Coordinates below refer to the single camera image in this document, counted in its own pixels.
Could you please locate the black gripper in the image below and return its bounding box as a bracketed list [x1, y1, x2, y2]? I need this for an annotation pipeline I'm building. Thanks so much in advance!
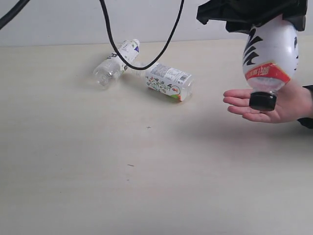
[197, 0, 307, 32]

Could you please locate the pink label bottle black cap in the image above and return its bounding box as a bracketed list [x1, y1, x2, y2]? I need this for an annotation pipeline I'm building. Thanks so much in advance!
[243, 15, 299, 112]

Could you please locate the clear bottle white blue label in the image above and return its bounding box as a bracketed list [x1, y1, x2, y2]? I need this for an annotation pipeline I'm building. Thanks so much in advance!
[93, 39, 140, 88]

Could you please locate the black sleeved forearm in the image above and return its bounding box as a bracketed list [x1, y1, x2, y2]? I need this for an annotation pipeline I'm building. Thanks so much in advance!
[297, 85, 313, 129]

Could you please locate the clear bottle floral label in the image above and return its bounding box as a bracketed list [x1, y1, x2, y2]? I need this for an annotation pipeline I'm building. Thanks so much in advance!
[131, 62, 194, 102]

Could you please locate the person's open hand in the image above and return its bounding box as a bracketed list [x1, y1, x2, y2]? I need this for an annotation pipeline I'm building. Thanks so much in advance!
[223, 81, 303, 124]

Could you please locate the black cable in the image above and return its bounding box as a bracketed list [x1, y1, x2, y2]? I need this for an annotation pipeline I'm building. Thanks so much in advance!
[0, 0, 185, 71]

